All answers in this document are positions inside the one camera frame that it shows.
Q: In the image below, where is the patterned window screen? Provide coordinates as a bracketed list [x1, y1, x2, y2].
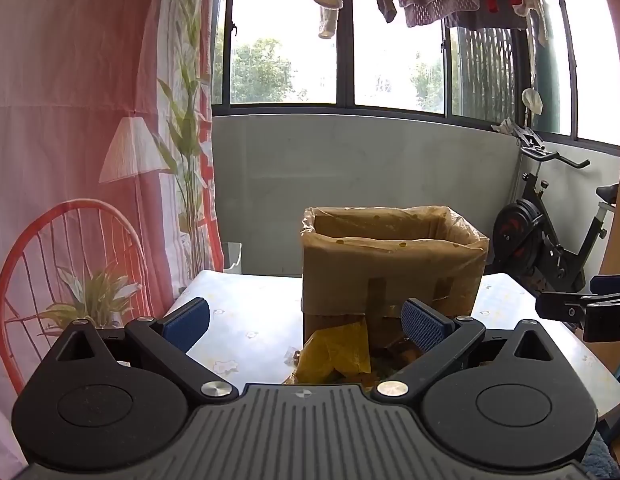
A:
[450, 27, 516, 118]

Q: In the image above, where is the plastic-lined cardboard box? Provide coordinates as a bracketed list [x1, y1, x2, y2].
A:
[300, 204, 491, 357]

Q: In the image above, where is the printed pink curtain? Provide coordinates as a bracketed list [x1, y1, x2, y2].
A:
[0, 0, 226, 480]

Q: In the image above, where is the yellow snack bag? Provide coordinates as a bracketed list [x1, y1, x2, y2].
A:
[282, 320, 373, 386]

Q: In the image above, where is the white bin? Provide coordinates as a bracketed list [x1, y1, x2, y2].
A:
[221, 241, 243, 275]

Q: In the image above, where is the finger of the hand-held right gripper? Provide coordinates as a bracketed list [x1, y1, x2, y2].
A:
[536, 290, 620, 322]
[590, 275, 620, 297]

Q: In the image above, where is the blue fluffy cloth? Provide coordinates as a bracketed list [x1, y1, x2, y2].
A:
[580, 430, 620, 480]

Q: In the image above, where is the black exercise bike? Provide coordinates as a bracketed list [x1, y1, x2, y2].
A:
[490, 130, 620, 296]

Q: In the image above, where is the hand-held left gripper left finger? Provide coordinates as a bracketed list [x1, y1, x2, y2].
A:
[55, 298, 239, 403]

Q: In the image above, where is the dark grey hanging cloth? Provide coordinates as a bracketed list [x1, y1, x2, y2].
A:
[442, 10, 528, 31]

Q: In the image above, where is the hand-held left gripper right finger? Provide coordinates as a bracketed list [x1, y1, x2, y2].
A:
[372, 298, 566, 403]

